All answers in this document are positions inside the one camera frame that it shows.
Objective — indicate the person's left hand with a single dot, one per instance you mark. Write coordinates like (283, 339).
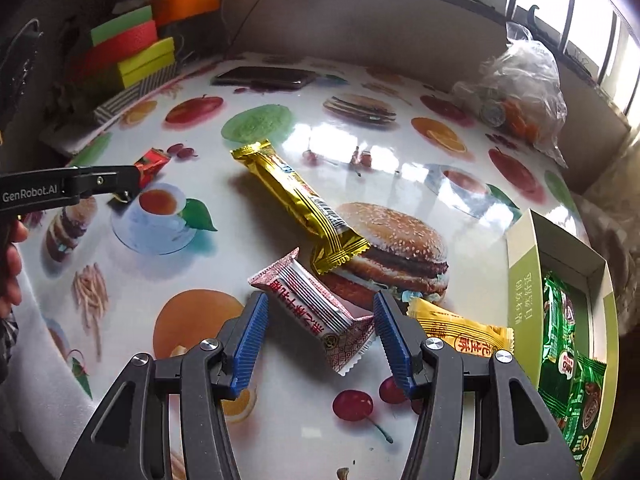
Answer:
(12, 270)

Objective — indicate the dark smartphone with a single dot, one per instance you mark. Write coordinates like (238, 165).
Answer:
(265, 77)

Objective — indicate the orange gift box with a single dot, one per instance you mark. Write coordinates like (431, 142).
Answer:
(187, 2)

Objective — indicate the small red snack packet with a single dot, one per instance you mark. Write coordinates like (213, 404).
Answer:
(152, 165)

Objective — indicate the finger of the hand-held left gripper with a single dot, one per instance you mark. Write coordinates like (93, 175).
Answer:
(100, 180)

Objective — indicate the orange tangerine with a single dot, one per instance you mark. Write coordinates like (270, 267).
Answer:
(517, 117)

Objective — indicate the yellow-green gift box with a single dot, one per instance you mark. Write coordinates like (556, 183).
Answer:
(147, 60)

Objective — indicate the green gift box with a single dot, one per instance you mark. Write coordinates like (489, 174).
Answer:
(122, 22)

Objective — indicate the green cardboard box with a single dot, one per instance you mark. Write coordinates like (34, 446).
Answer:
(520, 270)

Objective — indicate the small yellow snack packet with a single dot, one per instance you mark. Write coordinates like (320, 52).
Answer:
(460, 330)

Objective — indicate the black hook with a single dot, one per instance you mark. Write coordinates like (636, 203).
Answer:
(532, 14)

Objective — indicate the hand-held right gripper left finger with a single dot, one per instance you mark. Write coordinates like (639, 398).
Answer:
(250, 340)

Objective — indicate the striped gift box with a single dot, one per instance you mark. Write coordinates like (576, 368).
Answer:
(125, 99)

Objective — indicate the pink wafer packet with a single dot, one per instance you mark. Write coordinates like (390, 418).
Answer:
(310, 310)

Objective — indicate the clear plastic bag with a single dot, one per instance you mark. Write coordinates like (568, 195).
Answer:
(530, 75)

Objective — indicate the long gold snack bar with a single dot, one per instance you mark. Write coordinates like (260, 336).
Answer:
(295, 200)

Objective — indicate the large green snack packet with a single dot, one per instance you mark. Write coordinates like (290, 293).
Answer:
(582, 405)

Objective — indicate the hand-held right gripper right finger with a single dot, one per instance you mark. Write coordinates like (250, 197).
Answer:
(395, 345)

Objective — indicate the red gift box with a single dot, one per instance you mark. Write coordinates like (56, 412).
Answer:
(117, 49)

